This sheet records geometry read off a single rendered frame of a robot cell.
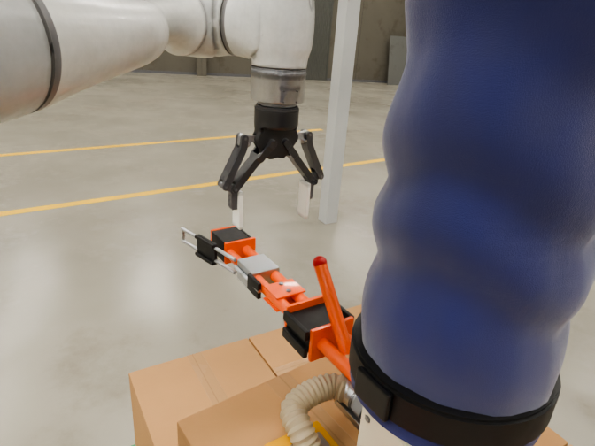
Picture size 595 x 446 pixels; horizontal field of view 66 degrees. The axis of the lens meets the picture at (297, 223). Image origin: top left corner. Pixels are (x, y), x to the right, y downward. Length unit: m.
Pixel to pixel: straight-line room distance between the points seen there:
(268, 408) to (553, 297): 0.53
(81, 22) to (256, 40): 0.39
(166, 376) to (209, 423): 0.71
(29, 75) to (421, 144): 0.28
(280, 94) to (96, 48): 0.40
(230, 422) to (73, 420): 1.48
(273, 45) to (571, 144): 0.47
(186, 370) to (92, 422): 0.77
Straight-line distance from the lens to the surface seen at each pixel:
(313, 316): 0.77
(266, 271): 0.90
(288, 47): 0.73
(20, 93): 0.35
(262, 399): 0.84
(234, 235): 1.02
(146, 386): 1.48
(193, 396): 1.43
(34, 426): 2.26
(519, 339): 0.45
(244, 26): 0.75
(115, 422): 2.18
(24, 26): 0.35
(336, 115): 3.70
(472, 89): 0.37
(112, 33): 0.41
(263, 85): 0.74
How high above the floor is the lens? 1.53
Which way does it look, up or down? 23 degrees down
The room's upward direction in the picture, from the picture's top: 4 degrees clockwise
